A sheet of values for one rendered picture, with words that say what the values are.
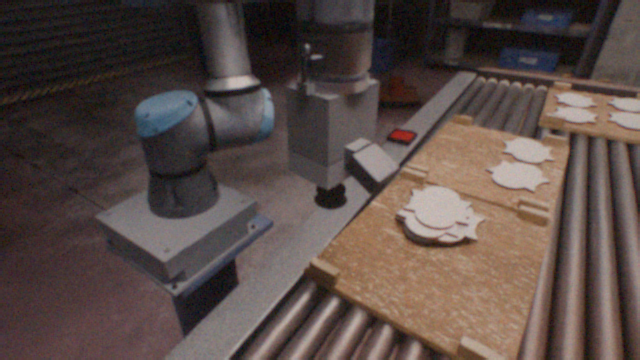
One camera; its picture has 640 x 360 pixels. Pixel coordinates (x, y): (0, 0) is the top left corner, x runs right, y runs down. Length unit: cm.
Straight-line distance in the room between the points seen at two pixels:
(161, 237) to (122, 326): 123
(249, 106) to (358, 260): 37
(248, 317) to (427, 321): 29
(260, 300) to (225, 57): 46
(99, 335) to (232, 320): 137
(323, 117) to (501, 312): 46
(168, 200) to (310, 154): 46
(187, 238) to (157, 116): 23
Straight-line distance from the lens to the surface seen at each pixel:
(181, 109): 74
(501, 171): 106
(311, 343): 63
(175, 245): 76
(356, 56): 37
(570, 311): 78
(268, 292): 70
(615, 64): 537
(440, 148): 114
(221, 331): 66
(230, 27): 77
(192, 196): 80
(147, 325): 194
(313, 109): 38
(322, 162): 40
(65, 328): 210
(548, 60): 533
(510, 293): 74
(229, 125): 77
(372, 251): 74
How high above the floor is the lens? 144
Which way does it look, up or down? 32 degrees down
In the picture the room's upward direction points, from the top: straight up
